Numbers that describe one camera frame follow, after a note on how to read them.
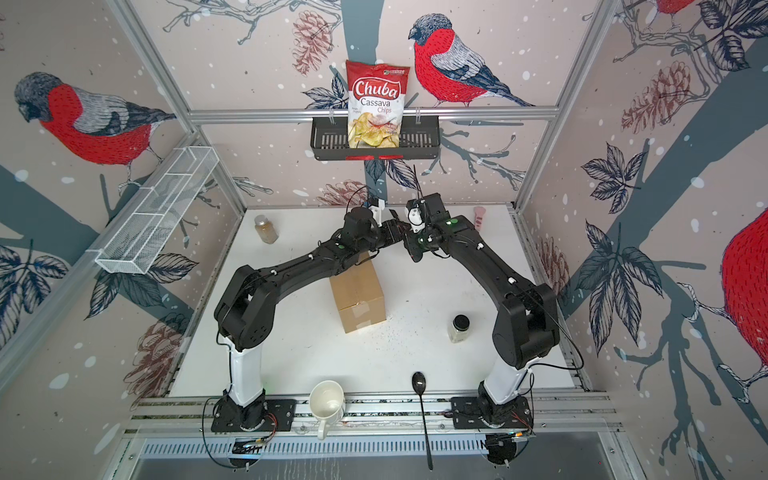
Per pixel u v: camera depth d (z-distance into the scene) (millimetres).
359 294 778
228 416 633
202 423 698
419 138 949
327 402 750
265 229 1049
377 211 828
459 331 796
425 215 684
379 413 754
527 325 452
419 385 777
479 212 1180
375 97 834
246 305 531
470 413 730
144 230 737
